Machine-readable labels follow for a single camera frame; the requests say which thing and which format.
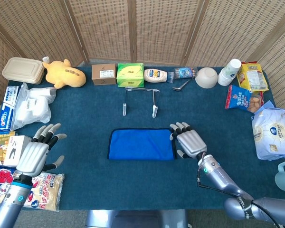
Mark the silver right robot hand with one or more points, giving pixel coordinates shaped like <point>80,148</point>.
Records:
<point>191,143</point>

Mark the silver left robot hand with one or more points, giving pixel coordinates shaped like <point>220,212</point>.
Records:
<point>33,156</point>

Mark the blue and grey towel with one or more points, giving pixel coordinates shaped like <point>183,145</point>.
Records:
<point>140,145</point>

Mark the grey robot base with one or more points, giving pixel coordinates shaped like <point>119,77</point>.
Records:
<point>145,218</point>

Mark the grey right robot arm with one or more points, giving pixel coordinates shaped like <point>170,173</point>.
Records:
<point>218,173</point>

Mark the clear plastic water bottle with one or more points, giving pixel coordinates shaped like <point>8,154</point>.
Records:
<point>184,73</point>

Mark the cream mayonnaise bottle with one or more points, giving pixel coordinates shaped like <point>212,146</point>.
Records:
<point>154,75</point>

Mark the yellow plush dinosaur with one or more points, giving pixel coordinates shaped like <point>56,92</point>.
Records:
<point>66,76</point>

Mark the white box with black print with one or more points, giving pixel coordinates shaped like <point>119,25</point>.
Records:
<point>14,154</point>

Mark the cartoon printed bread bag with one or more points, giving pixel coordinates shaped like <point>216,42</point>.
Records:
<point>47,190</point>

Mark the blue white toothpaste box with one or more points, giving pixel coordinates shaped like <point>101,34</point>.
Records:
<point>4,118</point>

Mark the white plastic bag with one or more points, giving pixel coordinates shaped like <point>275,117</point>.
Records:
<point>33,107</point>

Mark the dark spoon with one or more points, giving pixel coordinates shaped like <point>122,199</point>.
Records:
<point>177,88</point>

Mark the blue and red snack bag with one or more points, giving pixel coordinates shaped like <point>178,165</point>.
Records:
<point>237,97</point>

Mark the beige upturned bowl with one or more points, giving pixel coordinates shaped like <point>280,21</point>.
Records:
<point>206,77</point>

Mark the blue carpet table cover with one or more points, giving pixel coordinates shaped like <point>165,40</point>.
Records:
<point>85,107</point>

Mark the stack of white paper cups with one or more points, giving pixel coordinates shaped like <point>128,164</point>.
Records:
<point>228,76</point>

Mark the white and light blue pouch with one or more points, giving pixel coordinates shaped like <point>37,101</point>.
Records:
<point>270,128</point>

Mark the beige lidded food container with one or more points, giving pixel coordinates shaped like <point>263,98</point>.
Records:
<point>21,70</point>

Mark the yellow snack bag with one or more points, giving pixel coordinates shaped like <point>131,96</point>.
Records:
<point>251,78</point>

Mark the green tissue pack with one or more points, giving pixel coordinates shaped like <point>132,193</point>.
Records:
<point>130,76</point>

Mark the small cardboard box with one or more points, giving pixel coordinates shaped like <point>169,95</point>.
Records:
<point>103,73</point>

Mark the woven folding screen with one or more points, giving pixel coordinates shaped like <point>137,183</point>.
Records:
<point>156,28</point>

